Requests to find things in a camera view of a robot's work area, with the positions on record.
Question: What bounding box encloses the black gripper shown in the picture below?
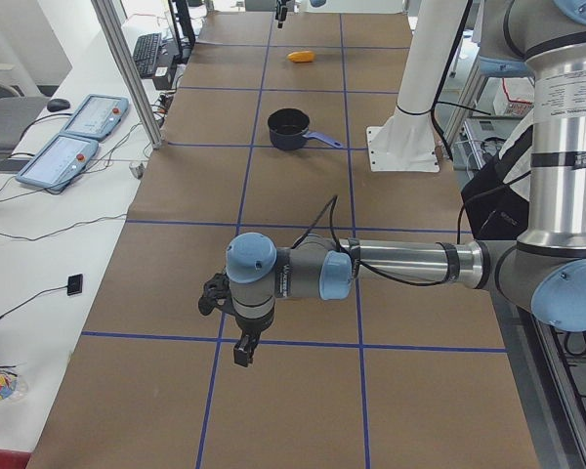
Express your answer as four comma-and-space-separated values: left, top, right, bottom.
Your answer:
233, 312, 274, 366

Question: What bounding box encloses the yellow toy corn cob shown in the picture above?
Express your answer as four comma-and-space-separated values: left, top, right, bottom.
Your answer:
287, 50, 315, 64

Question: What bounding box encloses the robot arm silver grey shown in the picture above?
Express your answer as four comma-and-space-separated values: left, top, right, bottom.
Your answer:
274, 0, 326, 28
224, 1, 586, 366

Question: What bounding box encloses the dark blue saucepan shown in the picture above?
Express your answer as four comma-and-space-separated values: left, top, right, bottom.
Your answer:
268, 107, 344, 150

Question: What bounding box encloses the black keyboard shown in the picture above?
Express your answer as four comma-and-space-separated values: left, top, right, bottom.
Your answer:
133, 33, 162, 78

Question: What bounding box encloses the upper teach pendant blue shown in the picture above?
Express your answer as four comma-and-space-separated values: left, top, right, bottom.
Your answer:
62, 94, 129, 142

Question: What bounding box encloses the teach pendant blue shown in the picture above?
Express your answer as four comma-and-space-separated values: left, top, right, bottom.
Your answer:
62, 94, 129, 142
16, 133, 99, 192

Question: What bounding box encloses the small metal cylinder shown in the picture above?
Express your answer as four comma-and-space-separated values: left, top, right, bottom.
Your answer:
129, 161, 145, 180

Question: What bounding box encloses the black computer mouse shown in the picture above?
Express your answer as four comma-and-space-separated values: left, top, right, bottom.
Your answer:
46, 98, 71, 112

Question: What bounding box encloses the lower teach pendant blue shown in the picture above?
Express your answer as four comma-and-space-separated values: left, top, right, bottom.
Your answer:
16, 133, 99, 192

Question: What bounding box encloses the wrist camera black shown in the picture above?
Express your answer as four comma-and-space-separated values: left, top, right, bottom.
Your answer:
198, 273, 234, 316

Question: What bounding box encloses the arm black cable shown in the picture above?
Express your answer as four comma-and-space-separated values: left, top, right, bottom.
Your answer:
292, 194, 533, 287

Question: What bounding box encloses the aluminium frame post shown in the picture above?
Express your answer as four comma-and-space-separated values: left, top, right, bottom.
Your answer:
91, 0, 162, 149

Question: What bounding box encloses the white pedestal column with base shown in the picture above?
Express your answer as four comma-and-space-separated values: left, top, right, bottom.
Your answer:
366, 0, 472, 173

